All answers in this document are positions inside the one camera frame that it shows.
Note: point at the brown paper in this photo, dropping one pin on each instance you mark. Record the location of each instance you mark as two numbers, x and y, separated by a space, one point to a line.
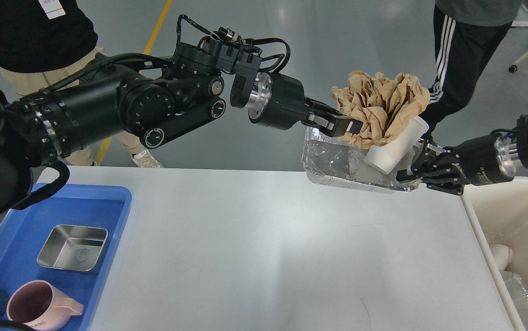
384 106

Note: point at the clear plastic bag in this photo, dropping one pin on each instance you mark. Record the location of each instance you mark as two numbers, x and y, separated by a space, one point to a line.
518 292

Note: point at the person in black top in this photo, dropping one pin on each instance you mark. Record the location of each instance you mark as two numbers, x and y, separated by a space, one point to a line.
43 42

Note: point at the person in striped trousers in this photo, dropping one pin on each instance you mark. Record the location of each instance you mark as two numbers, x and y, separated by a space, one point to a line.
466 35

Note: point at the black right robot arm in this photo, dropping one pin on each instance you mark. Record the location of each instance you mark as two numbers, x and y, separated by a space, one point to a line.
517 138

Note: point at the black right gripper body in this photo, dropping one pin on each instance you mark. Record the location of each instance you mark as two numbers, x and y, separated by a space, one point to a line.
482 161

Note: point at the square steel tray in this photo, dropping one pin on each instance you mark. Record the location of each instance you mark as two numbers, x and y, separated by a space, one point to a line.
74 248

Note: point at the cream paper cup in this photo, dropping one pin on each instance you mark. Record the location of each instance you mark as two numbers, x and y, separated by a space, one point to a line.
385 158

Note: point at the pink mug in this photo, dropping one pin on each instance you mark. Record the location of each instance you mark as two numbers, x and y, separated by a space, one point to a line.
41 306

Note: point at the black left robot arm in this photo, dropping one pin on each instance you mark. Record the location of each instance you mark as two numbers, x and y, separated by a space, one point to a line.
157 99

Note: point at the cream plastic bin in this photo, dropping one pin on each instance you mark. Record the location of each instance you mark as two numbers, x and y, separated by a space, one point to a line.
498 214

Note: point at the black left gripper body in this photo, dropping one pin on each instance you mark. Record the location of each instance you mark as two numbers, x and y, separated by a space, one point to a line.
277 100

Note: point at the aluminium foil tray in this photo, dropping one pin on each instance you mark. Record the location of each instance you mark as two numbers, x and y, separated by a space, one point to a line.
330 162

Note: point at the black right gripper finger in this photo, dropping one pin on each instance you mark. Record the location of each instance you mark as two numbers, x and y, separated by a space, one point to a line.
426 162
449 185

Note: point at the blue plastic tray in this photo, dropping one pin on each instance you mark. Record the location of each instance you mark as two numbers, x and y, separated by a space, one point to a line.
23 233

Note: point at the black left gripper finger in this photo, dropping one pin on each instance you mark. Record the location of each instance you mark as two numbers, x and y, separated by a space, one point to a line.
319 108
332 125

